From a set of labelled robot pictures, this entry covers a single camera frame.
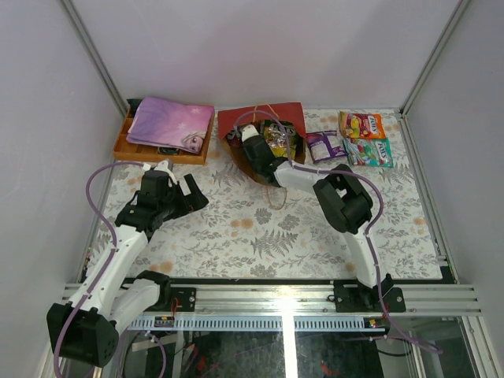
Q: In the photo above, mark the left aluminium frame post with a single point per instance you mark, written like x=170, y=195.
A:
x=83, y=35

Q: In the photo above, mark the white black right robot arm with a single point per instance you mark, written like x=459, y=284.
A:
x=347, y=207

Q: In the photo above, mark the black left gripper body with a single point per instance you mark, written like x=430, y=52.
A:
x=183, y=198

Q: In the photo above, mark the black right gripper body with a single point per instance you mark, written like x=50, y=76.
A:
x=253, y=166

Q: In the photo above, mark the red brown paper bag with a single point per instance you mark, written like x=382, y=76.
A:
x=231, y=121

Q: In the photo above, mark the teal Fox's mint candy bag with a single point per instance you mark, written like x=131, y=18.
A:
x=369, y=152

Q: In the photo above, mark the pink purple folded cloth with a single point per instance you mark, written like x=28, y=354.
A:
x=162, y=123

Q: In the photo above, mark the wooden tray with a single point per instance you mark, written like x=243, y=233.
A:
x=126, y=151

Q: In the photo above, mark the orange Fox's fruits candy bag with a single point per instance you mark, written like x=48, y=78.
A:
x=361, y=125

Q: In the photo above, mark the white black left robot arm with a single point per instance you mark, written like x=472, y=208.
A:
x=88, y=326

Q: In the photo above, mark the aluminium front rail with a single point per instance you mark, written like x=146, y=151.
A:
x=241, y=298

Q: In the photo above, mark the aluminium frame post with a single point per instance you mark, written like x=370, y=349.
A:
x=83, y=35
x=435, y=55

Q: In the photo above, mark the purple candy bag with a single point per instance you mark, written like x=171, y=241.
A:
x=325, y=146

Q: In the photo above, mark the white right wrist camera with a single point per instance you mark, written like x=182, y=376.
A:
x=246, y=132

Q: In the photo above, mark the green yellow candy bag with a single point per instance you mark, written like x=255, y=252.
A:
x=277, y=140

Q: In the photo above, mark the right aluminium frame post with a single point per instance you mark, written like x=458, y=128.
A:
x=435, y=55

